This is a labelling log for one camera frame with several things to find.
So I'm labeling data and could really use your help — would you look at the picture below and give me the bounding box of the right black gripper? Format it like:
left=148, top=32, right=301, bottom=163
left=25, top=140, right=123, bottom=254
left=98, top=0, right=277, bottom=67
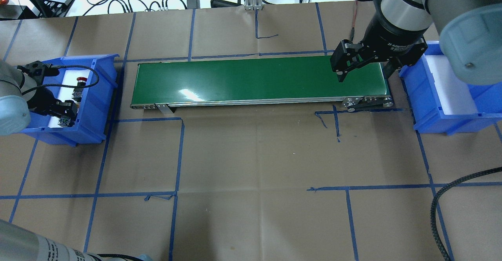
left=330, top=18, right=428, bottom=83

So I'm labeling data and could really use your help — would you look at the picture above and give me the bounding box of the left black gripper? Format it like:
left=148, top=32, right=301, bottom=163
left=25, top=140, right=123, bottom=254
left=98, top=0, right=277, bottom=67
left=16, top=61, right=78, bottom=118

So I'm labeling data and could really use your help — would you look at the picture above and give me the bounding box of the red push button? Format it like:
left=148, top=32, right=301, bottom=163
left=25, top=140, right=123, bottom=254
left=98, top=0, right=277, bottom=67
left=72, top=77, right=87, bottom=102

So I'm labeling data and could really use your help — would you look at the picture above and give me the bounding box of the yellow push button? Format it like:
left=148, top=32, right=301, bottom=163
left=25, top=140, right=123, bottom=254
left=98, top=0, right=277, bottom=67
left=57, top=114, right=77, bottom=128

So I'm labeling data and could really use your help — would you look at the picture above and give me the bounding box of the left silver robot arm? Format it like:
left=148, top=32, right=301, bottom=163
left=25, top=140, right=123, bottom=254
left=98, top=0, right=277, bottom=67
left=0, top=60, right=87, bottom=136

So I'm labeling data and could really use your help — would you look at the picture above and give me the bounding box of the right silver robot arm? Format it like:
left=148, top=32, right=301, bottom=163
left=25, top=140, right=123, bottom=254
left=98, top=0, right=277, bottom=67
left=330, top=0, right=502, bottom=86

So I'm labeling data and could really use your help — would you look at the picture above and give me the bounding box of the white foam pad source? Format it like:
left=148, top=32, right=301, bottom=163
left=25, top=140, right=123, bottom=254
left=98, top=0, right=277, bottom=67
left=48, top=68, right=93, bottom=128

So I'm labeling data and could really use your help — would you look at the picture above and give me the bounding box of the blue source bin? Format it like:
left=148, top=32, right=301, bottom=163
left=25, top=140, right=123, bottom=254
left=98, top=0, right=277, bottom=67
left=17, top=54, right=118, bottom=146

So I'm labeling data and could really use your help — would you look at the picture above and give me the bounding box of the green conveyor belt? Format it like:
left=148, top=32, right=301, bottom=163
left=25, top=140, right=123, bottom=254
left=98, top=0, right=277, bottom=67
left=130, top=56, right=394, bottom=114

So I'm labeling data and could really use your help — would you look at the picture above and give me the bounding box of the blue destination bin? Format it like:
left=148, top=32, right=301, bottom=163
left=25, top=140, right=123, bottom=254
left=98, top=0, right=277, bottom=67
left=399, top=40, right=502, bottom=135

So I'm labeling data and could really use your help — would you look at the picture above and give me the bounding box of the white foam pad destination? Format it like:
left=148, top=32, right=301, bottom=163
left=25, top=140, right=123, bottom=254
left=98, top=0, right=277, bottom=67
left=425, top=55, right=478, bottom=115

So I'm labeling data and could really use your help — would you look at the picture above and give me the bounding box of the black power adapter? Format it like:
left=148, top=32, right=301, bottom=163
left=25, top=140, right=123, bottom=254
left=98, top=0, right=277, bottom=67
left=186, top=0, right=200, bottom=9

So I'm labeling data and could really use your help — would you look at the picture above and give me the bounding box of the red black wire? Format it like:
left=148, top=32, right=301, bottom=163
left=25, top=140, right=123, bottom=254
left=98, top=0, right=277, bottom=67
left=345, top=0, right=359, bottom=54

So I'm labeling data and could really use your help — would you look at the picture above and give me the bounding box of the black braided cable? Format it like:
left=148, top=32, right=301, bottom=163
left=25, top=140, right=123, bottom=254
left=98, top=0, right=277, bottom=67
left=430, top=167, right=502, bottom=261

